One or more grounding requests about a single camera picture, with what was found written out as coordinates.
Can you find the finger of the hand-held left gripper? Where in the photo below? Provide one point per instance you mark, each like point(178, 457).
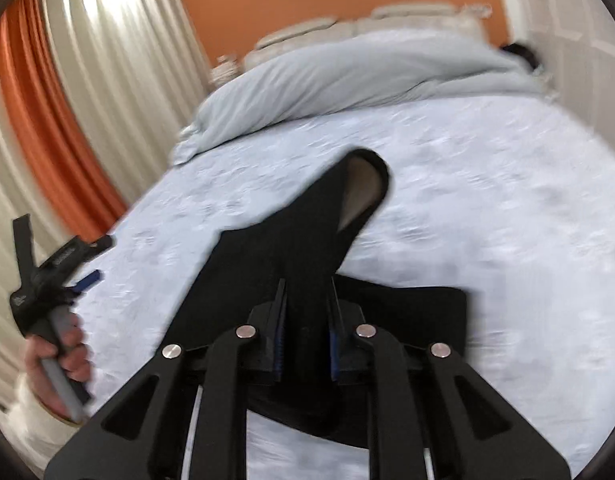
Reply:
point(90, 278)
point(95, 245)

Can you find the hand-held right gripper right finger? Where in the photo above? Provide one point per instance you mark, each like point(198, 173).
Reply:
point(334, 350)

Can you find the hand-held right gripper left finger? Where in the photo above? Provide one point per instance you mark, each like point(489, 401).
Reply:
point(280, 345)

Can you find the black pants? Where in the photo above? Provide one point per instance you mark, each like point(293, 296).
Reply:
point(287, 250)

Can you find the person's left forearm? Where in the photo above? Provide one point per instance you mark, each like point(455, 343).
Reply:
point(37, 435)

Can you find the person's left hand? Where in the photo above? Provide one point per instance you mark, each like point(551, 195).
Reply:
point(42, 375)

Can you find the cream curtain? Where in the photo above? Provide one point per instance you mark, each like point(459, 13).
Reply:
point(2, 185)

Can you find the orange curtain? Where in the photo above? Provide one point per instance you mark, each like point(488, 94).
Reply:
point(47, 110)

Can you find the white pleated curtain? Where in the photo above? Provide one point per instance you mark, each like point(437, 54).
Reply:
point(112, 60)

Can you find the white fluffy ornament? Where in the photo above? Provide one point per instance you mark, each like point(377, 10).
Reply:
point(222, 69)

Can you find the butterfly print bed sheet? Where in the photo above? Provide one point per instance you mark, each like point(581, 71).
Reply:
point(487, 185)

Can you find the grey duvet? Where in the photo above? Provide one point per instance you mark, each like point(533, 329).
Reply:
point(362, 75)

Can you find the beige padded headboard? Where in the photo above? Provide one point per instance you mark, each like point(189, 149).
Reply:
point(402, 15)

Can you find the black bag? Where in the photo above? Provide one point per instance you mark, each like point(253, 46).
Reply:
point(517, 51)

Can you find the white wardrobe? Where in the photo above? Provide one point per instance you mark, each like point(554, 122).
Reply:
point(562, 10)

